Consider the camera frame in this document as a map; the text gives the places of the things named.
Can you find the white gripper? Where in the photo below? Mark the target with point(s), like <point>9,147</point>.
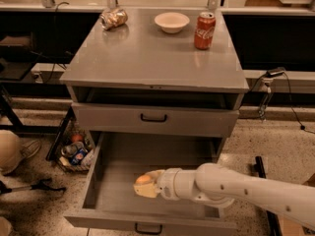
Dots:
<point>169,183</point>

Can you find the orange fruit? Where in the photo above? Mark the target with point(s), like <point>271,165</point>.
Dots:
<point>144,179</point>

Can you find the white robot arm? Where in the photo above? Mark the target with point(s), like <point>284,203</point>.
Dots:
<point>216,186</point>

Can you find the open grey middle drawer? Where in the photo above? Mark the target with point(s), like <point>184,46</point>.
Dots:
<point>111,203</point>

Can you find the closed upper grey drawer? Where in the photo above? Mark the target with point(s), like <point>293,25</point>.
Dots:
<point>156,120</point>

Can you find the grey drawer cabinet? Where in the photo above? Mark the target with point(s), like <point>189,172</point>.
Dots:
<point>141,65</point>

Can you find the basket of snacks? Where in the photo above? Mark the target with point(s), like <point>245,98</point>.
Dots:
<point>75,152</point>

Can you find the black grabber tool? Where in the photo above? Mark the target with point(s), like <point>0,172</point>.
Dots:
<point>42,184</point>

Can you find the white bowl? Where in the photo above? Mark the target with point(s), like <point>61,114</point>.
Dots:
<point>172,22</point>

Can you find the red coca-cola can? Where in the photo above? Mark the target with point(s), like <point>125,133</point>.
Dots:
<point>204,31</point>

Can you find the crumpled snack bag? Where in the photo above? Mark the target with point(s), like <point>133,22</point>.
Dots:
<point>113,18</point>

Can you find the black metal frame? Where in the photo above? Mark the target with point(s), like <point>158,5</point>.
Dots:
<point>274,224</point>

